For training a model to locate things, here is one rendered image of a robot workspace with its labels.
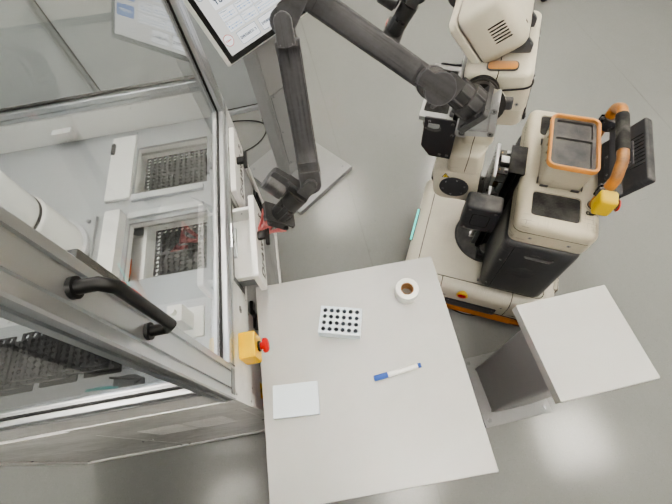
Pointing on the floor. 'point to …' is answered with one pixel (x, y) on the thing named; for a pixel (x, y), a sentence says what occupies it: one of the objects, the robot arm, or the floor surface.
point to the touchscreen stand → (283, 144)
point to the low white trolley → (368, 389)
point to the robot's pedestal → (558, 357)
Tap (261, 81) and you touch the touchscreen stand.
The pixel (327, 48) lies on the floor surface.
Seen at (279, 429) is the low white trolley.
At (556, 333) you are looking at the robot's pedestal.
